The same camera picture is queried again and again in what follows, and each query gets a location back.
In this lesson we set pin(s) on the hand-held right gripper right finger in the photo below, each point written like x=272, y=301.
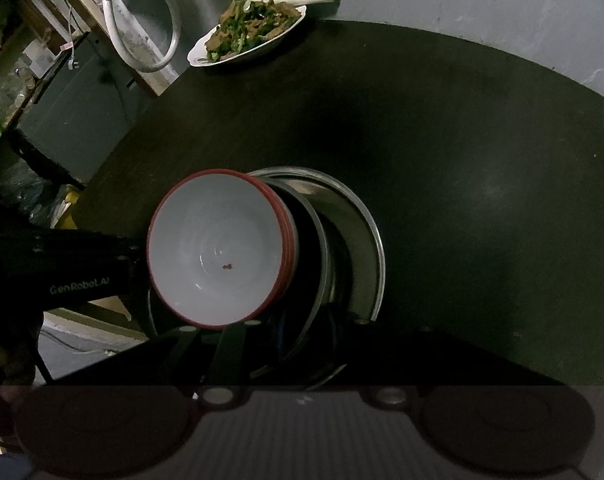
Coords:
x=362, y=350

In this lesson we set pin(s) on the large steel plate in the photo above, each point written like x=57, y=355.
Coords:
x=380, y=260

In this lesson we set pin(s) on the steel bowl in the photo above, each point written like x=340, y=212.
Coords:
x=318, y=240

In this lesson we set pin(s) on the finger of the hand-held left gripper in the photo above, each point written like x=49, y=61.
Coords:
x=138, y=260

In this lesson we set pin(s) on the white oval plate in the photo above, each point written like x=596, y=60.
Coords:
x=202, y=57

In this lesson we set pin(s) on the white ceramic bowl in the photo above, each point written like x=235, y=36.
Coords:
x=212, y=250
x=290, y=240

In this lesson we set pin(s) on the wooden door frame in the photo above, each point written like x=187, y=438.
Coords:
x=132, y=55

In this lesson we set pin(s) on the yellow jerrycan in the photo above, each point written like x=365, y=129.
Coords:
x=68, y=210

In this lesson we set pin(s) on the stir-fried green vegetables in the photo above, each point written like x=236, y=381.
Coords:
x=252, y=30

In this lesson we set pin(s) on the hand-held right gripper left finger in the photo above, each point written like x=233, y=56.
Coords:
x=232, y=350

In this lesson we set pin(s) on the grey cabinet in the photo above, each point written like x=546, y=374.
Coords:
x=77, y=110

